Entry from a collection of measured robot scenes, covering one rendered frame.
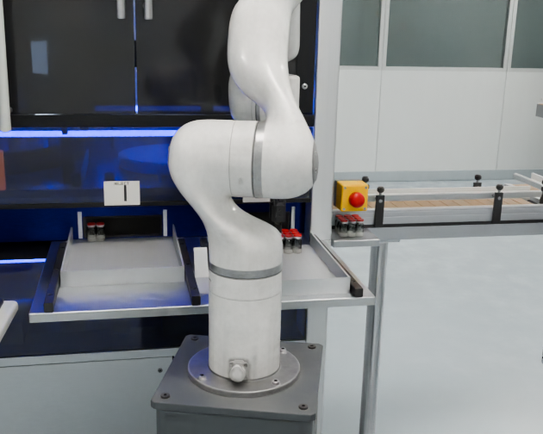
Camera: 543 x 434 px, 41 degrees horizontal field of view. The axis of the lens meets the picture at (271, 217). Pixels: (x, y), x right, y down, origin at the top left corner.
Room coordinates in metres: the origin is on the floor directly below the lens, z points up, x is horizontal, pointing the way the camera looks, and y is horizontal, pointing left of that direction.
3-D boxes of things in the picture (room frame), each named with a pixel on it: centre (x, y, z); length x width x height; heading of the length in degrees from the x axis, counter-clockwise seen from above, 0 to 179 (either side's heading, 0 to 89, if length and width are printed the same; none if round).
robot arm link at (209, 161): (1.14, 0.07, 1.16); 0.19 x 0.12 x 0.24; 84
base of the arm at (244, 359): (1.14, 0.04, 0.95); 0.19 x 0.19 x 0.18
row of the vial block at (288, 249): (1.71, 0.01, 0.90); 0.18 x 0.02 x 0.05; 101
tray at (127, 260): (1.65, 0.35, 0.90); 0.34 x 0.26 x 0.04; 11
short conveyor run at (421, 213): (2.07, -0.46, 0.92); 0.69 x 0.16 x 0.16; 101
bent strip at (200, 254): (1.50, 0.14, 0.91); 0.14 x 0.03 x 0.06; 12
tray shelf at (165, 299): (1.61, 0.17, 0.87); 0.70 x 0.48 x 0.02; 101
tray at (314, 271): (1.60, -0.01, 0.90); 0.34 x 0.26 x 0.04; 11
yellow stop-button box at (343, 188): (1.88, -0.21, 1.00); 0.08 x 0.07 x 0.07; 11
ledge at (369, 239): (1.92, -0.21, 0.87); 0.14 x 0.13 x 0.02; 11
